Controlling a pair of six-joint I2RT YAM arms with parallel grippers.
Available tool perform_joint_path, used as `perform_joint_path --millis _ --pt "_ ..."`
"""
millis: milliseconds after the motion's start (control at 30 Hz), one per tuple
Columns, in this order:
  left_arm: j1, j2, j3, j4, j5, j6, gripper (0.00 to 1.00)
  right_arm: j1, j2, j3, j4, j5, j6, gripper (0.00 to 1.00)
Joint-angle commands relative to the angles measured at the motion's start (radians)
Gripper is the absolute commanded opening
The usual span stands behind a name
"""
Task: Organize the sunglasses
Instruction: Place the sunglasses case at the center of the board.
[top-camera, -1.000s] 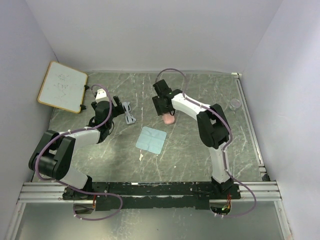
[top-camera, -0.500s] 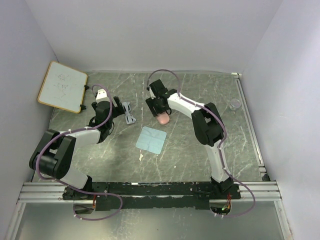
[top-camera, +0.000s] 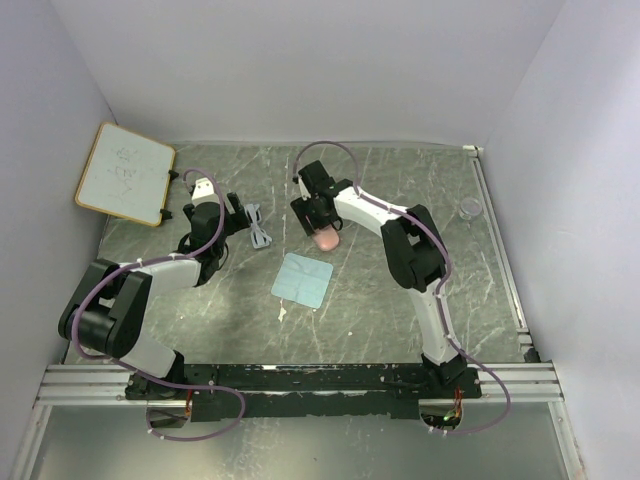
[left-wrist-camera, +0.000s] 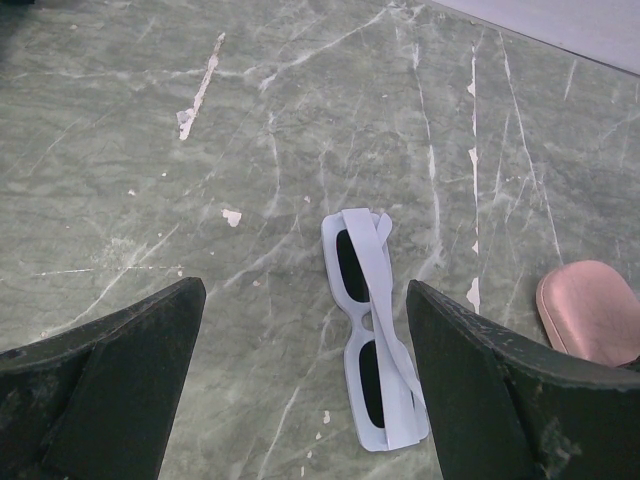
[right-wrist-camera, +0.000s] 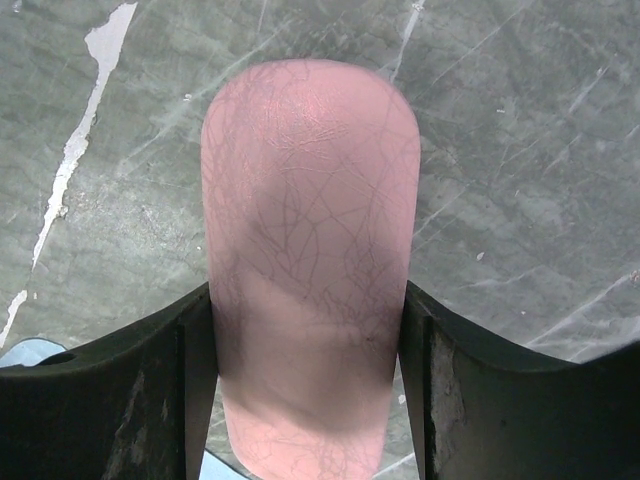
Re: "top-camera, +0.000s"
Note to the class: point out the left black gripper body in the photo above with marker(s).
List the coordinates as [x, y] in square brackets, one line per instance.
[230, 226]

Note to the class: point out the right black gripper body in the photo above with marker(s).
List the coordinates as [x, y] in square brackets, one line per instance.
[308, 214]

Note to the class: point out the pink glasses case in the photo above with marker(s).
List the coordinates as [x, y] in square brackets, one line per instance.
[326, 239]

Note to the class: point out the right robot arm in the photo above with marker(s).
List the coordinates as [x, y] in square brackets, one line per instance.
[414, 252]

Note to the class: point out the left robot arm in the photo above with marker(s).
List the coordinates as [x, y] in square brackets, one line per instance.
[107, 310]

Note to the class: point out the white sunglasses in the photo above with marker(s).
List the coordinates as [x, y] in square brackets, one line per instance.
[259, 237]

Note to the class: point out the light blue cleaning cloth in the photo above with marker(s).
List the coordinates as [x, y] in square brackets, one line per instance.
[302, 280]

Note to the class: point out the clear plastic cup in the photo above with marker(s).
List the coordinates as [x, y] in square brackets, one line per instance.
[470, 208]

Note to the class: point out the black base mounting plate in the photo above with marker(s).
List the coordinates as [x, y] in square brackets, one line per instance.
[295, 391]

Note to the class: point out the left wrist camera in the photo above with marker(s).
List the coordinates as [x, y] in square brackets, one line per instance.
[203, 192]

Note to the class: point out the small whiteboard orange frame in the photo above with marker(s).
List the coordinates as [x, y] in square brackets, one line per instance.
[127, 176]

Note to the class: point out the aluminium rail frame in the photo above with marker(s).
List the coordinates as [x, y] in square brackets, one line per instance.
[83, 427]

